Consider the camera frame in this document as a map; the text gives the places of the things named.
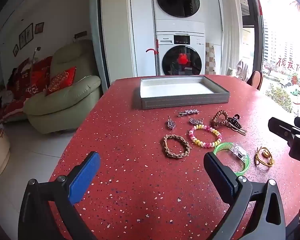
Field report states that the red covered sofa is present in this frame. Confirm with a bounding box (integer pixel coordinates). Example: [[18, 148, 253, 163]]
[[0, 56, 53, 123]]

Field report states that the red hanging ornament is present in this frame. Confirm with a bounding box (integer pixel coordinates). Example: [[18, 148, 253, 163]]
[[255, 0, 264, 16]]

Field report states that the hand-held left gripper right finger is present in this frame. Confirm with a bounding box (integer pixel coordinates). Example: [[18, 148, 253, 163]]
[[203, 151, 286, 240]]

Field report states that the brown braided hair tie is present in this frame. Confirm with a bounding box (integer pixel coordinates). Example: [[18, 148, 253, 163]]
[[163, 134, 192, 159]]

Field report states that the white washing machine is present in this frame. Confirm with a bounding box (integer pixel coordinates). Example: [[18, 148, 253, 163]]
[[155, 31, 206, 76]]

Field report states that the red embroidered cushion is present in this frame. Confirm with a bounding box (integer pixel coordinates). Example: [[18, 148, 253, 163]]
[[45, 66, 77, 96]]

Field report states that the pink yellow spiral hair tie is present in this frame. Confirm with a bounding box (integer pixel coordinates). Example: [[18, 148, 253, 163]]
[[188, 124, 222, 152]]

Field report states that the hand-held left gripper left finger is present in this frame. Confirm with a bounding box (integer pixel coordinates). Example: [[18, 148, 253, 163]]
[[18, 151, 101, 240]]

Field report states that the floor lamp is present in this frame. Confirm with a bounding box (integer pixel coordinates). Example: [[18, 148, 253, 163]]
[[31, 46, 42, 64]]

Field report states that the checkered cloth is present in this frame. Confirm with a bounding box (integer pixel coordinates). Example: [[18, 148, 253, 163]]
[[205, 42, 217, 75]]

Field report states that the red handled mop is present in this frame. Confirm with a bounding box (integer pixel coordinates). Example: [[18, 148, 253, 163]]
[[146, 39, 161, 76]]

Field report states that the brown spiral hair tie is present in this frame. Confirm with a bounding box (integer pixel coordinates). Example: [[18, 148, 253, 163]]
[[211, 110, 230, 127]]

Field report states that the white cloth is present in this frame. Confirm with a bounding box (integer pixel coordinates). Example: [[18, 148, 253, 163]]
[[236, 60, 249, 82]]

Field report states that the black claw hair clip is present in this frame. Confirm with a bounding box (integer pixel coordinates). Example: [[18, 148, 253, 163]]
[[226, 114, 241, 132]]

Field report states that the large picture frame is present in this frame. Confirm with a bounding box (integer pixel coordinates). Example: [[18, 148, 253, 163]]
[[19, 23, 34, 50]]

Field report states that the green clear bracelet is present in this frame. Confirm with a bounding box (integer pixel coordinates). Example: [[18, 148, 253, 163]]
[[213, 142, 251, 176]]

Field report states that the pale green armchair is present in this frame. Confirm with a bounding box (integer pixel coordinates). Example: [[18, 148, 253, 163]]
[[23, 39, 102, 134]]

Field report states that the gold hair tie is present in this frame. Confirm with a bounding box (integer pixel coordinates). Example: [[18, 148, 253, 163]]
[[254, 147, 275, 167]]

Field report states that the brown chair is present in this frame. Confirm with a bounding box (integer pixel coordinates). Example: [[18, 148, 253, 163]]
[[246, 70, 263, 91]]

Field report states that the silver rhinestone hair clip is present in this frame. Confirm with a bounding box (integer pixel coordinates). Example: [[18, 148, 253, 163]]
[[177, 108, 202, 118]]

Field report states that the grey jewelry tray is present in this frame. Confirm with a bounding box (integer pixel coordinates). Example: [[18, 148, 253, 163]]
[[132, 75, 230, 110]]

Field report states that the silver hair pin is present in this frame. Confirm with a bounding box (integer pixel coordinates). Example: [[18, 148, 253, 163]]
[[230, 126, 247, 135]]

